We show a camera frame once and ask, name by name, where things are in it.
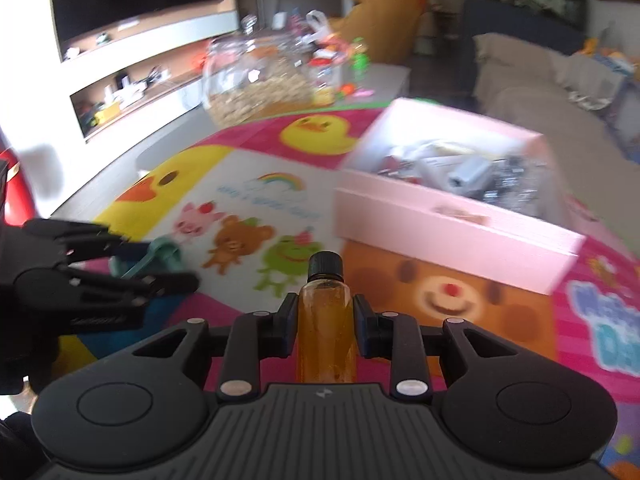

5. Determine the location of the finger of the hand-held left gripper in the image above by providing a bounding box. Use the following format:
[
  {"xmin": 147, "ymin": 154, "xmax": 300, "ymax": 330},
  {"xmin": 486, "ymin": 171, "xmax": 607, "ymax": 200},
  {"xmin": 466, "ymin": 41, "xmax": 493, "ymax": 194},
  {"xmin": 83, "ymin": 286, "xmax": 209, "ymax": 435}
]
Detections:
[
  {"xmin": 22, "ymin": 217, "xmax": 153, "ymax": 266},
  {"xmin": 12, "ymin": 267, "xmax": 201, "ymax": 336}
]

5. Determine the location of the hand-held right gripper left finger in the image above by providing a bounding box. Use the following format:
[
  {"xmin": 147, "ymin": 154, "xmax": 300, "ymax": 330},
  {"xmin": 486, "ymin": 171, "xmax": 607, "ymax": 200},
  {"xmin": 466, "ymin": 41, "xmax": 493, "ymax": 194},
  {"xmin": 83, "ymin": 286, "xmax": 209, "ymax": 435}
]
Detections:
[{"xmin": 132, "ymin": 292, "xmax": 301, "ymax": 396}]

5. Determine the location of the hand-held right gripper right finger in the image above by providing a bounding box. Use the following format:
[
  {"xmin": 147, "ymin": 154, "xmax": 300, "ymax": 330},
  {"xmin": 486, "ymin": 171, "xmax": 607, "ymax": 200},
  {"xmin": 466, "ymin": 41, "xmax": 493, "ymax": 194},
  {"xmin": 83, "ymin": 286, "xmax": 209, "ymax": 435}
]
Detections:
[{"xmin": 351, "ymin": 294, "xmax": 526, "ymax": 396}]

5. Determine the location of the amber bottle with black cap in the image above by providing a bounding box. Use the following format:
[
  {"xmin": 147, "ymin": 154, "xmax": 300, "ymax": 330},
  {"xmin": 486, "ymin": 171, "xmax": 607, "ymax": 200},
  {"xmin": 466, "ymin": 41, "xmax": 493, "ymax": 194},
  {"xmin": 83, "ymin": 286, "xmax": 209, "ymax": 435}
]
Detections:
[{"xmin": 295, "ymin": 251, "xmax": 360, "ymax": 385}]

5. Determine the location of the teal plastic clip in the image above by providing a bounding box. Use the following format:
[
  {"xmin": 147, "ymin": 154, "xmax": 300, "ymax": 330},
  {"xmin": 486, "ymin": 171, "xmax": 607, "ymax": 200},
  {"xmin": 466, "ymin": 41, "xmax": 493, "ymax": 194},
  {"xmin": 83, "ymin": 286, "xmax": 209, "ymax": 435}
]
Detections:
[{"xmin": 110, "ymin": 237, "xmax": 183, "ymax": 281}]

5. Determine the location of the pink cardboard box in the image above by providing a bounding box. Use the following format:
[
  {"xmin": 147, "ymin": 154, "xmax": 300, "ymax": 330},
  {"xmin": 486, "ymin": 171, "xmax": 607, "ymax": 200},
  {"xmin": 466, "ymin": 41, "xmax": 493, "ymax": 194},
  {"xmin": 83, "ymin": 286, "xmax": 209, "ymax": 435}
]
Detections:
[{"xmin": 332, "ymin": 97, "xmax": 586, "ymax": 296}]

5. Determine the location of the white power plug adapter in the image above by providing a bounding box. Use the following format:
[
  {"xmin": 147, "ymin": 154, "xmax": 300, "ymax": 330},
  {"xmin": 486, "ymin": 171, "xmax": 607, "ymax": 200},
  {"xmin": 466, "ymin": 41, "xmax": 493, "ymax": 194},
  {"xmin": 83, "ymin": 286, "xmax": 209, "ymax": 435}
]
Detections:
[{"xmin": 447, "ymin": 155, "xmax": 493, "ymax": 191}]

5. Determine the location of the cream lotion tube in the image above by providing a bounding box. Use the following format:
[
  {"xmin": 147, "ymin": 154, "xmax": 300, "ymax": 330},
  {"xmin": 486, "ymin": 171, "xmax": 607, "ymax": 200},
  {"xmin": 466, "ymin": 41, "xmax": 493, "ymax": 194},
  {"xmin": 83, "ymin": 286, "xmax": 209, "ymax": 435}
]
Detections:
[{"xmin": 425, "ymin": 141, "xmax": 476, "ymax": 157}]

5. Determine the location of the red object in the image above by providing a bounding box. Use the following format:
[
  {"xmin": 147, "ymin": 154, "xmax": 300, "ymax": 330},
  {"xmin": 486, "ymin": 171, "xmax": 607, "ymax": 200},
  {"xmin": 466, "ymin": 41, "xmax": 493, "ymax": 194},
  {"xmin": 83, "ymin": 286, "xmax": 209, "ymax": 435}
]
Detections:
[{"xmin": 0, "ymin": 147, "xmax": 36, "ymax": 226}]

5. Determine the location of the printed cartoon blanket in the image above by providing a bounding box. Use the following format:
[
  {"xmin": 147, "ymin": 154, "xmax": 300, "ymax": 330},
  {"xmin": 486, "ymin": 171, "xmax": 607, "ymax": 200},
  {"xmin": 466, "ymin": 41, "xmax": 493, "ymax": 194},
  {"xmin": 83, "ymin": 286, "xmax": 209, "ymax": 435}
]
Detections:
[{"xmin": 55, "ymin": 102, "xmax": 640, "ymax": 480}]

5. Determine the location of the red snack packet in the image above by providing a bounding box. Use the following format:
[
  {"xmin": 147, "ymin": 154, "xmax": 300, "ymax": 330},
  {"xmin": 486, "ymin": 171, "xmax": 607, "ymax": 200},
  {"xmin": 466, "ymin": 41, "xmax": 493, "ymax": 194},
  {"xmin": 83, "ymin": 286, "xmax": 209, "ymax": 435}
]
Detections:
[{"xmin": 377, "ymin": 155, "xmax": 416, "ymax": 178}]

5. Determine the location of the clear bag of black clips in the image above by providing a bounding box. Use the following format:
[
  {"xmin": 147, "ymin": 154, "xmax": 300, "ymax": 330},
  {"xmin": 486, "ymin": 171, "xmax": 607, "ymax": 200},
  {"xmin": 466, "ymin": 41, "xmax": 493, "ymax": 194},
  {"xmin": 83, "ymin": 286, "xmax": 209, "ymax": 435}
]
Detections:
[{"xmin": 482, "ymin": 152, "xmax": 556, "ymax": 221}]

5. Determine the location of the glass jar of nuts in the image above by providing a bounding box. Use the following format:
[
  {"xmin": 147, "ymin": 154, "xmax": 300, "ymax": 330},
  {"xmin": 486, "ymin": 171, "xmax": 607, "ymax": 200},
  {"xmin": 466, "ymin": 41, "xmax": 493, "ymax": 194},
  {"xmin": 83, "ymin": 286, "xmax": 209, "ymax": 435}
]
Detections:
[{"xmin": 201, "ymin": 35, "xmax": 316, "ymax": 128}]

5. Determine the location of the small red-lidded jar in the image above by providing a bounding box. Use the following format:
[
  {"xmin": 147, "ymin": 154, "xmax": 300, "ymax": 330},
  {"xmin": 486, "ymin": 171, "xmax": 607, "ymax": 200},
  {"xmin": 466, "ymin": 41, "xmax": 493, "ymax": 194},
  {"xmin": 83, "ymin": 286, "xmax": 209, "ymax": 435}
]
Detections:
[{"xmin": 307, "ymin": 57, "xmax": 343, "ymax": 106}]

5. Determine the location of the green plastic bottle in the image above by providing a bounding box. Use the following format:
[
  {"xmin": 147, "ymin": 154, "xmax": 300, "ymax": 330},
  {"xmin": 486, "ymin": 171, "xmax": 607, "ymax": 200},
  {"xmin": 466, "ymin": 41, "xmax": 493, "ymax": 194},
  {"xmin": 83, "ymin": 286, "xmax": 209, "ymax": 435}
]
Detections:
[{"xmin": 350, "ymin": 37, "xmax": 371, "ymax": 88}]

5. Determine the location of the grey sofa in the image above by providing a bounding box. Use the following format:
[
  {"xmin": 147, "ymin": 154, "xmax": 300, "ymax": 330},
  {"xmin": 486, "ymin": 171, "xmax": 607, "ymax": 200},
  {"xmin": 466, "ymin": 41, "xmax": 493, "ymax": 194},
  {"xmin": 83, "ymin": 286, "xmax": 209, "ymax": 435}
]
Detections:
[{"xmin": 472, "ymin": 32, "xmax": 640, "ymax": 271}]

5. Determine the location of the large yellow plush toy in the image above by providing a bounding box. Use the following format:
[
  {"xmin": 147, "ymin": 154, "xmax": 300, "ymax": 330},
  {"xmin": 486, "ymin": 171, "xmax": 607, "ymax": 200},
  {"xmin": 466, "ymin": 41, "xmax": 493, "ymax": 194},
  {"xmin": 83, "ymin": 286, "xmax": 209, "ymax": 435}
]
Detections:
[{"xmin": 330, "ymin": 0, "xmax": 433, "ymax": 66}]

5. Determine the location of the white media wall unit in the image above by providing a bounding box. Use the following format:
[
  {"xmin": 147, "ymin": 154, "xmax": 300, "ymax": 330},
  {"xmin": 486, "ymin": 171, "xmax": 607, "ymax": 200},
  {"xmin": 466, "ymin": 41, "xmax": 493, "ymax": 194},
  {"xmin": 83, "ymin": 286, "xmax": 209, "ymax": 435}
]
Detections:
[{"xmin": 50, "ymin": 7, "xmax": 241, "ymax": 143}]

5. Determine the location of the white plastic bag handle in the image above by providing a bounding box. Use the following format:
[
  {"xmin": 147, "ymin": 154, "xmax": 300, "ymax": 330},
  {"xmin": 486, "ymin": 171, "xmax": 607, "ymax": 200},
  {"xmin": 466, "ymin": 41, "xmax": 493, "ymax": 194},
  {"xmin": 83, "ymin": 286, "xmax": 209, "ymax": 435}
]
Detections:
[{"xmin": 305, "ymin": 10, "xmax": 333, "ymax": 43}]

